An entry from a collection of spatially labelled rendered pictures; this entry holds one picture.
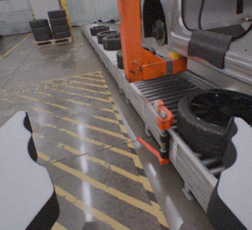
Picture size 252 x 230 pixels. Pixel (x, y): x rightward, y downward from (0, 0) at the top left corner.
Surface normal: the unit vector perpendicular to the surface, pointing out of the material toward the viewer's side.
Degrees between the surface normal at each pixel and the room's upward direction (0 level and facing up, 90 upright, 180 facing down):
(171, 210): 0
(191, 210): 0
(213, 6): 87
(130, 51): 90
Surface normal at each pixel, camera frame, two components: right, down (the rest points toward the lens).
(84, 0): 0.25, 0.48
